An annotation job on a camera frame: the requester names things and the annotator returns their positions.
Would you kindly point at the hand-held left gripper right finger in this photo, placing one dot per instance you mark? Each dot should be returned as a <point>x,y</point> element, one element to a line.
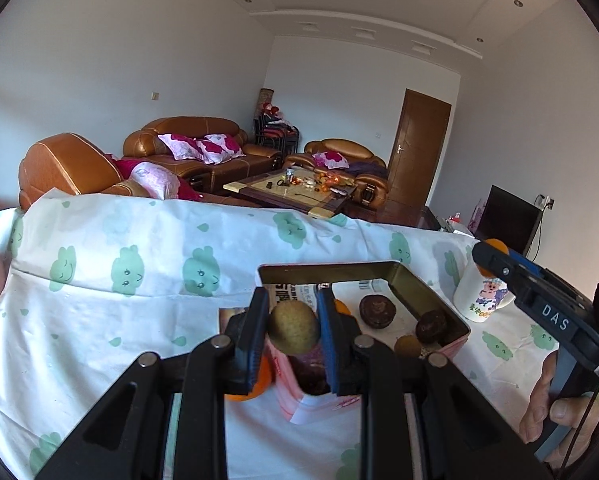
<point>332,350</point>

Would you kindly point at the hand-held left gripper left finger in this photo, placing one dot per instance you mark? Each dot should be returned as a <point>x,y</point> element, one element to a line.
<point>249,360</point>

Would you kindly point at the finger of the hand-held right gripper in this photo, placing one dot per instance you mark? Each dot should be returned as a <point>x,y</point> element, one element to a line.
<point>499,262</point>
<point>527,260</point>

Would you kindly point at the orange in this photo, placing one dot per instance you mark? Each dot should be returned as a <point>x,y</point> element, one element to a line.
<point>340,306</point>
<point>499,246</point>
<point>263,377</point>

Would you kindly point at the green kiwi fruit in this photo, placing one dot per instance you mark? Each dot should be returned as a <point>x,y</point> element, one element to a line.
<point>293,327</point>

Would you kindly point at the dark brown mangosteen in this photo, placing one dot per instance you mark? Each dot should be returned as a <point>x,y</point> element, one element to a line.
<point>374,310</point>

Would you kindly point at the small brown longan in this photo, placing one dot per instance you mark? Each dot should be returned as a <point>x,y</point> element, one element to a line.
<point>408,346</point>

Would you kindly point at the rectangular tin box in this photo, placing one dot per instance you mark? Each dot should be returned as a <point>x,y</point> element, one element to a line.
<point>414,290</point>

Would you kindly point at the chocolate muffin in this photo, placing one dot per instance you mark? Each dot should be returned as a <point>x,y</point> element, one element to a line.
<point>432,325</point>

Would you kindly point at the person's right hand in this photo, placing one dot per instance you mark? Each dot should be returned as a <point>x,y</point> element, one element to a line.
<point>537,405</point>

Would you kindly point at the white cartoon mug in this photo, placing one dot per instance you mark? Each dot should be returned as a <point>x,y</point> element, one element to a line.
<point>474,292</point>

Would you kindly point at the black television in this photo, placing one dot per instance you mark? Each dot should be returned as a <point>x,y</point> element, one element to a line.
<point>512,220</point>

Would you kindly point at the cloud printed tablecloth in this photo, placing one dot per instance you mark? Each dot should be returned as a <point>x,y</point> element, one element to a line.
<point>129,320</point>

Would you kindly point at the brown wooden door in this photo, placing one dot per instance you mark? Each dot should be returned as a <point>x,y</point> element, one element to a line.
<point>419,145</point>

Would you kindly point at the purple cloth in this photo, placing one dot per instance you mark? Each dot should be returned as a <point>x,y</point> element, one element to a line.
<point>364,166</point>

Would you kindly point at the wooden coffee table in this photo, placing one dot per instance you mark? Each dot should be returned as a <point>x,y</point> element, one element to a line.
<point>259,191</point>

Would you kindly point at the pink floral cushion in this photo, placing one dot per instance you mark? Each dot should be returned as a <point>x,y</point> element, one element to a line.
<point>219,147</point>
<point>179,146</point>
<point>329,158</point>

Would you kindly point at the brown leather armchair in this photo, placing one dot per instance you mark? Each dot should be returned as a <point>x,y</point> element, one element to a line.
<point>64,165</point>
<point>344,146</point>

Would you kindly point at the pale pink pillow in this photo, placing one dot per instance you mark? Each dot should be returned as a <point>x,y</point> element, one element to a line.
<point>154,180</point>

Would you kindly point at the stacked dark chairs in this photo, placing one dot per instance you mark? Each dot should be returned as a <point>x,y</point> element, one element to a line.
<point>274,132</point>

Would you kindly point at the brown leather sofa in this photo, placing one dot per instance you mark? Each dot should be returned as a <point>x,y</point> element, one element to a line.
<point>194,125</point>

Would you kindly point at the tall brown vase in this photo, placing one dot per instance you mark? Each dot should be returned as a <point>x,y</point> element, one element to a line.
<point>264,100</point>

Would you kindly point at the wall socket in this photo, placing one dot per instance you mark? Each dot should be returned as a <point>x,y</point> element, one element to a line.
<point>547,202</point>

